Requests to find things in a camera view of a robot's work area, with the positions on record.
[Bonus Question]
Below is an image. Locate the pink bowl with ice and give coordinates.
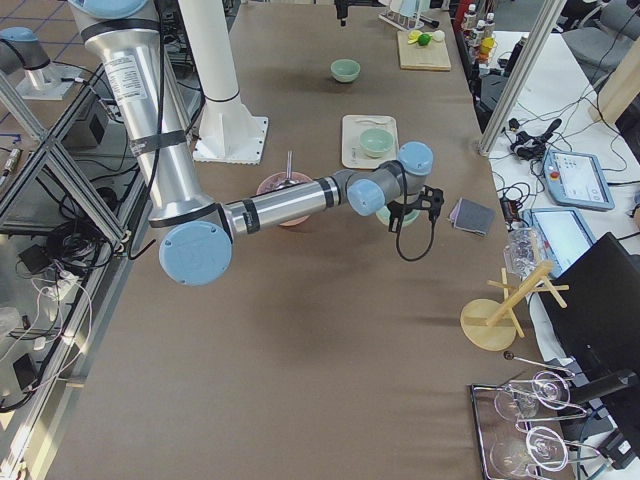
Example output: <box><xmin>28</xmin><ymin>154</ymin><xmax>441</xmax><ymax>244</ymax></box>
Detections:
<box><xmin>256</xmin><ymin>171</ymin><xmax>311</xmax><ymax>195</ymax></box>

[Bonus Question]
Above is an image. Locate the wire glass rack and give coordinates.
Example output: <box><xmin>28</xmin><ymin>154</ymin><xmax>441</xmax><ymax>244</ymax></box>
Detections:
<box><xmin>470</xmin><ymin>350</ymin><xmax>612</xmax><ymax>479</ymax></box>

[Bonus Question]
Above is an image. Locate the white spoon on tray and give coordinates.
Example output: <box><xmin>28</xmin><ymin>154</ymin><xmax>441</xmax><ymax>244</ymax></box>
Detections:
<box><xmin>354</xmin><ymin>117</ymin><xmax>394</xmax><ymax>125</ymax></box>

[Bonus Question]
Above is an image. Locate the grey folded cloth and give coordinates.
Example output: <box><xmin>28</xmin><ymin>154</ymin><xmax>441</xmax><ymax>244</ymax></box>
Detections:
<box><xmin>449</xmin><ymin>198</ymin><xmax>495</xmax><ymax>236</ymax></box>

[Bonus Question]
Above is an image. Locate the teach pendant tablet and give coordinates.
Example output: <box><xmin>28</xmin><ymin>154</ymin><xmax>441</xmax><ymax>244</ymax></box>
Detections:
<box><xmin>543</xmin><ymin>149</ymin><xmax>615</xmax><ymax>211</ymax></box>
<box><xmin>521</xmin><ymin>207</ymin><xmax>596</xmax><ymax>278</ymax></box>

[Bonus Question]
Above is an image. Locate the wine glass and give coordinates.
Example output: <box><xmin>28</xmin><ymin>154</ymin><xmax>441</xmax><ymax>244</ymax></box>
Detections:
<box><xmin>494</xmin><ymin>370</ymin><xmax>570</xmax><ymax>422</ymax></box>
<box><xmin>489</xmin><ymin>426</ymin><xmax>569</xmax><ymax>479</ymax></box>

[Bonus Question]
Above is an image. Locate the green bowl on tray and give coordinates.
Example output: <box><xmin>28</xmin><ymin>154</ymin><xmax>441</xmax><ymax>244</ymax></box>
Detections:
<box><xmin>359</xmin><ymin>128</ymin><xmax>395</xmax><ymax>158</ymax></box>

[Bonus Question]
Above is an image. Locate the clear glass mug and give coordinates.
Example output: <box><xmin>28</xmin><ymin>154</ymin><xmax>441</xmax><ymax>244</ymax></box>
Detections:
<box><xmin>503</xmin><ymin>228</ymin><xmax>546</xmax><ymax>278</ymax></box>

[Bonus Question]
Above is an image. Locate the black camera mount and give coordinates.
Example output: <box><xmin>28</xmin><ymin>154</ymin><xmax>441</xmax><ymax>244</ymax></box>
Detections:
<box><xmin>394</xmin><ymin>185</ymin><xmax>444</xmax><ymax>223</ymax></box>

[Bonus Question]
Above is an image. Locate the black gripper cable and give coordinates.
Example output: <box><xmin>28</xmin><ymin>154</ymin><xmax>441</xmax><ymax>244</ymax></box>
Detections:
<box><xmin>394</xmin><ymin>199</ymin><xmax>437</xmax><ymax>262</ymax></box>

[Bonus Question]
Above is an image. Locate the wooden cutting board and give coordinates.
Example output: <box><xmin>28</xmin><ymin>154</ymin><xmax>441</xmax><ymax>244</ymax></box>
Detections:
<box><xmin>397</xmin><ymin>31</ymin><xmax>451</xmax><ymax>71</ymax></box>

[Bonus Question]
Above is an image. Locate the green lime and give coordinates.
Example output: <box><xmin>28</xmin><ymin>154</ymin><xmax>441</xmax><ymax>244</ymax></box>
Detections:
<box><xmin>416</xmin><ymin>33</ymin><xmax>432</xmax><ymax>47</ymax></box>

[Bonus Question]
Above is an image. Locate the metal ice scoop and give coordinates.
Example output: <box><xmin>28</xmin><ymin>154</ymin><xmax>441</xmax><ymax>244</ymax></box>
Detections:
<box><xmin>272</xmin><ymin>150</ymin><xmax>299</xmax><ymax>191</ymax></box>

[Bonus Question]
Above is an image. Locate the black monitor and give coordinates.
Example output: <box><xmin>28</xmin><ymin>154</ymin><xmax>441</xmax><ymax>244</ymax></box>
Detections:
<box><xmin>540</xmin><ymin>233</ymin><xmax>639</xmax><ymax>401</ymax></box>

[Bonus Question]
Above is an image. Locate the lemon slice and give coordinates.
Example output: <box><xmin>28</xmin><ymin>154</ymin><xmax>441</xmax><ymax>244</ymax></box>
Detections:
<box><xmin>407</xmin><ymin>30</ymin><xmax>422</xmax><ymax>44</ymax></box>

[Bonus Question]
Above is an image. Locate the wooden mug tree stand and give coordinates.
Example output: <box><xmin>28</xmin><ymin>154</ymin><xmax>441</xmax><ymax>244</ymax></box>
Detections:
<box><xmin>460</xmin><ymin>256</ymin><xmax>569</xmax><ymax>352</ymax></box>

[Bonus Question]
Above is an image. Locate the lower wine glass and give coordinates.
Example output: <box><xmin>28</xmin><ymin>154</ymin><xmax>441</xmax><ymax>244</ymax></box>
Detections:
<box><xmin>489</xmin><ymin>426</ymin><xmax>569</xmax><ymax>479</ymax></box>

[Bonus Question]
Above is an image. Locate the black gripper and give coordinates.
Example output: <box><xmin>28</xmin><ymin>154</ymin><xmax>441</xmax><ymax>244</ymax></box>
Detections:
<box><xmin>334</xmin><ymin>0</ymin><xmax>349</xmax><ymax>26</ymax></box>

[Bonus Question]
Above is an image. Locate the upper wine glass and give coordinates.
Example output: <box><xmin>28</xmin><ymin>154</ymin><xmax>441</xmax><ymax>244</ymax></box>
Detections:
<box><xmin>494</xmin><ymin>370</ymin><xmax>570</xmax><ymax>422</ymax></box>

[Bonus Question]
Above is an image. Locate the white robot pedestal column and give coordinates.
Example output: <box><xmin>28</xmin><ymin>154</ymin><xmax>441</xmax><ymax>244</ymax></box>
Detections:
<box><xmin>179</xmin><ymin>0</ymin><xmax>269</xmax><ymax>165</ymax></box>

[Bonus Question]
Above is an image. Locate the aluminium frame post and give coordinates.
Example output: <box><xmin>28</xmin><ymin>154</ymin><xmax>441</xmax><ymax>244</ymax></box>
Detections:
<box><xmin>478</xmin><ymin>0</ymin><xmax>566</xmax><ymax>157</ymax></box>

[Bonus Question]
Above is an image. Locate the green bowl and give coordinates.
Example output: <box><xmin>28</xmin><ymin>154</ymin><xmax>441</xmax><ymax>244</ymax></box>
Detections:
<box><xmin>330</xmin><ymin>59</ymin><xmax>361</xmax><ymax>83</ymax></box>
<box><xmin>375</xmin><ymin>202</ymin><xmax>419</xmax><ymax>228</ymax></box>
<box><xmin>359</xmin><ymin>128</ymin><xmax>395</xmax><ymax>158</ymax></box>

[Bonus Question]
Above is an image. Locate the cream plastic tray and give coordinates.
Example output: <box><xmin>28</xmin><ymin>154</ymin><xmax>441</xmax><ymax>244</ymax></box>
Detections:
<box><xmin>341</xmin><ymin>115</ymin><xmax>399</xmax><ymax>170</ymax></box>

